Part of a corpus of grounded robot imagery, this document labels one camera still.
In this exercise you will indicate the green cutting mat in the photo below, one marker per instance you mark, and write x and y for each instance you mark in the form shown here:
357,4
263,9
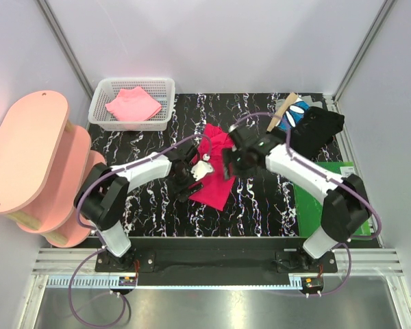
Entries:
309,210

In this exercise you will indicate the tan folded t-shirt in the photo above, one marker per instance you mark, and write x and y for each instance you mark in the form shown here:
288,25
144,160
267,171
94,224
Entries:
277,117

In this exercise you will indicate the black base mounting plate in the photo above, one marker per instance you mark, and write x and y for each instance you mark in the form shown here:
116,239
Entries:
216,262

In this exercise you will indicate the pink three-tier wooden shelf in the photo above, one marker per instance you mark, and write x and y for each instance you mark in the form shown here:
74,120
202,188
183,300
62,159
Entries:
44,160

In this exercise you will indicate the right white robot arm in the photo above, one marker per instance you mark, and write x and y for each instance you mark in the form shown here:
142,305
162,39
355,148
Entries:
345,205

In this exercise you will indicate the blue white graphic t-shirt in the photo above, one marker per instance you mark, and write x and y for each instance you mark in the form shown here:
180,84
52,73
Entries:
293,115

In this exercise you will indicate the white slotted cable duct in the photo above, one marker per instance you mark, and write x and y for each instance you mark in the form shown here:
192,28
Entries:
96,282

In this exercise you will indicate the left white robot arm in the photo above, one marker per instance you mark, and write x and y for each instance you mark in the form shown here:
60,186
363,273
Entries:
101,198

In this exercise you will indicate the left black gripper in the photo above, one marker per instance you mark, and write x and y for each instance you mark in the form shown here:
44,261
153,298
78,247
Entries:
181,191

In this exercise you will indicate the black folded t-shirt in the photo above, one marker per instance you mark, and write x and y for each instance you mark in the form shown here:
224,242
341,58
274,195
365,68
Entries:
315,129

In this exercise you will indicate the crimson red t-shirt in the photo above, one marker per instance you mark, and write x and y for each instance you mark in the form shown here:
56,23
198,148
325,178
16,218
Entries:
216,188

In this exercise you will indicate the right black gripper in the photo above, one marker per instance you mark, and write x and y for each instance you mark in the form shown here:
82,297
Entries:
228,157

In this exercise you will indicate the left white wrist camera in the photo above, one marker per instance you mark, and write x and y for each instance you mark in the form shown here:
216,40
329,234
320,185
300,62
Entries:
202,168

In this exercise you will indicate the aluminium rail frame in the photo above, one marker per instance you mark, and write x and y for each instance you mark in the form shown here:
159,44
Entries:
369,290

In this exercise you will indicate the white plastic mesh basket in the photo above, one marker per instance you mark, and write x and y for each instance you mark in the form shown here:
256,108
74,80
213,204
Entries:
161,89

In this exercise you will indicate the grey folded t-shirt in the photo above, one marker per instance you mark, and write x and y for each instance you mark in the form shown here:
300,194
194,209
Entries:
308,99

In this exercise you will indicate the light pink folded t-shirt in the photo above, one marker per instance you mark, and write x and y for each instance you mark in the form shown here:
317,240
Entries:
133,105

